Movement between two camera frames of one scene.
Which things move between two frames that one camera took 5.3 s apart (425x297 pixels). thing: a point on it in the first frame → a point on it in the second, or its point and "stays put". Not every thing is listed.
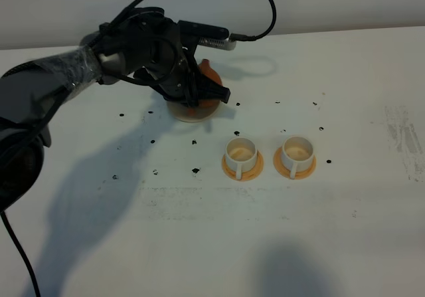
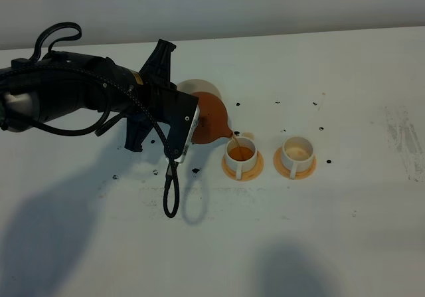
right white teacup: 297,154 stays put
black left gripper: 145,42 → 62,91
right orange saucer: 301,174 stays put
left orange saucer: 246,175 stays put
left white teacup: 240,154 stays put
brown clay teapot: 206,108 → 212,123
